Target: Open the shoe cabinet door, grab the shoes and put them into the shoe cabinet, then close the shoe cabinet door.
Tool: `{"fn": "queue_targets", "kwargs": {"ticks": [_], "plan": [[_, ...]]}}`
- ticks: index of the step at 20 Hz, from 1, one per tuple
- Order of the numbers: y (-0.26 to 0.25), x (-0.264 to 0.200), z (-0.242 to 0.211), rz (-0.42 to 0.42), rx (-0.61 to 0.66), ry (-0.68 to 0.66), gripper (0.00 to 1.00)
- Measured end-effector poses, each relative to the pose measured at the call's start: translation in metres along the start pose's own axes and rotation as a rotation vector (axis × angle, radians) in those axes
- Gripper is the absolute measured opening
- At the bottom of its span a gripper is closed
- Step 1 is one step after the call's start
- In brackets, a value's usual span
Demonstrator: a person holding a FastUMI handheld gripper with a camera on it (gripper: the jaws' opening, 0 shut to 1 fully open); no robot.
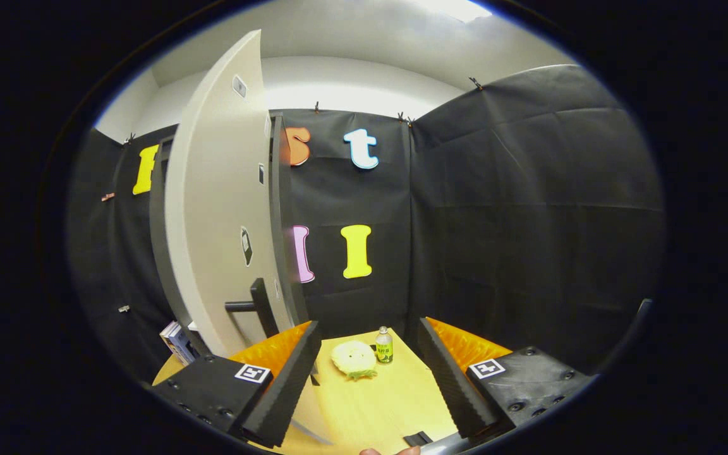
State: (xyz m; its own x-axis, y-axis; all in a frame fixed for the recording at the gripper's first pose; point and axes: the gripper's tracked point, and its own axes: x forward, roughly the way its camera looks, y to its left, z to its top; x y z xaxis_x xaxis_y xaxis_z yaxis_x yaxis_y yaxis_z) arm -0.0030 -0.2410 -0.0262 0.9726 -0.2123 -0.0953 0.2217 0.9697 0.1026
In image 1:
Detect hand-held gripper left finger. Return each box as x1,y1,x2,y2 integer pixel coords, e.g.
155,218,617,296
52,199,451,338
149,320,324,448

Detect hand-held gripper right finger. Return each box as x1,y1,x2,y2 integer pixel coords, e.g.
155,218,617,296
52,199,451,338
416,317,595,443

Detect black cabinet door handle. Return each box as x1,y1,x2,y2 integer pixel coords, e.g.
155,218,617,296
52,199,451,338
225,278,280,339

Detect beige shoe cabinet door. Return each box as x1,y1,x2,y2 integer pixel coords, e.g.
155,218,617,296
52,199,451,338
165,30,333,446

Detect dark grey shoe cabinet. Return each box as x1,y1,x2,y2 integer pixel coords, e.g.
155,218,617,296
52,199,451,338
149,114,311,355

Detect yellow plush toy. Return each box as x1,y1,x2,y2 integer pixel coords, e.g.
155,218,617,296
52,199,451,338
331,340,379,381

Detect green label bottle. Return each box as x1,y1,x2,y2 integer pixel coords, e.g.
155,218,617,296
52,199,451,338
375,327,394,365

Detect blue cover book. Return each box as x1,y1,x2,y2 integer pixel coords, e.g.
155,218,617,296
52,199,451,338
160,320,197,366

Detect black backdrop cloth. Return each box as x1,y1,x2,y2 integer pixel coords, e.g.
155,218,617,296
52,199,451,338
67,63,665,386

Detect long ceiling light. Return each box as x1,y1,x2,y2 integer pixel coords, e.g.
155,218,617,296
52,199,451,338
415,0,492,23

